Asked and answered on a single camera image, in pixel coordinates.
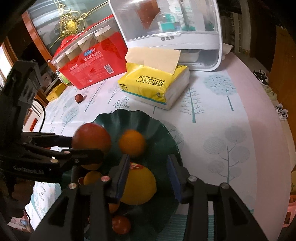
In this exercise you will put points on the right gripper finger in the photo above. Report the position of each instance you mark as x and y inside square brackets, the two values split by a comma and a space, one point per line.
[46, 140]
[39, 158]

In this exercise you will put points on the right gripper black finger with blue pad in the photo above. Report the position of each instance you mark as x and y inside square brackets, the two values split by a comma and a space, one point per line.
[232, 219]
[65, 219]

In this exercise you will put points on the small orange kumquat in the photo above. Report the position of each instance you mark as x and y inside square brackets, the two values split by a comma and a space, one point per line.
[91, 177]

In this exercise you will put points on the red yellow apple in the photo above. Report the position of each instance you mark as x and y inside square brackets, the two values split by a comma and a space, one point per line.
[91, 136]

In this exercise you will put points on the yellow orange kumquat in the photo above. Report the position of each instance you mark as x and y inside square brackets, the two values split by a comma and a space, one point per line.
[113, 207]

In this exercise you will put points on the red cherry tomato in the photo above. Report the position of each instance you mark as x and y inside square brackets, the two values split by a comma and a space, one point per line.
[121, 225]

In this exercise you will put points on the small orange mandarin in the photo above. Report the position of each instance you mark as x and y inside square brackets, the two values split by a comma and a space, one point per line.
[132, 143]

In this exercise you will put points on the large yellow orange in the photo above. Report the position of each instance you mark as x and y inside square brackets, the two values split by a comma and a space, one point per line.
[140, 185]

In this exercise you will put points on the small red tomato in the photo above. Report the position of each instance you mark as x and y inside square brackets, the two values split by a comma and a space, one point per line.
[81, 181]

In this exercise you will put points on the person's left hand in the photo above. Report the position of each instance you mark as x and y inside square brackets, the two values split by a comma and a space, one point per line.
[13, 205]

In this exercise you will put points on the yellow flat box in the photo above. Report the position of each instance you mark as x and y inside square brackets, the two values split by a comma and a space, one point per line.
[56, 92]

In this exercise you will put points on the lone brown lychee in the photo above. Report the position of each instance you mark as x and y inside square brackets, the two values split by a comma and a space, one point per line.
[79, 98]

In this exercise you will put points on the dark green scalloped plate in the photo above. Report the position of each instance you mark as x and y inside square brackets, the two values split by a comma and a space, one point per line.
[149, 219]

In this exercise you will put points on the red yogurt multipack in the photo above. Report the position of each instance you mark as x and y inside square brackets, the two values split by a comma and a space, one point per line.
[95, 54]

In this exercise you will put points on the wooden glass cabinet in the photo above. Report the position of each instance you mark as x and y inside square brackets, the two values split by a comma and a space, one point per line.
[40, 30]

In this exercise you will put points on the yellow tissue pack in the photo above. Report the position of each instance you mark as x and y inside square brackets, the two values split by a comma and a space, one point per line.
[153, 76]

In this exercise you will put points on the white plastic storage case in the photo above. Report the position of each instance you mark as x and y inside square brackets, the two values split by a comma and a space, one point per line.
[192, 27]

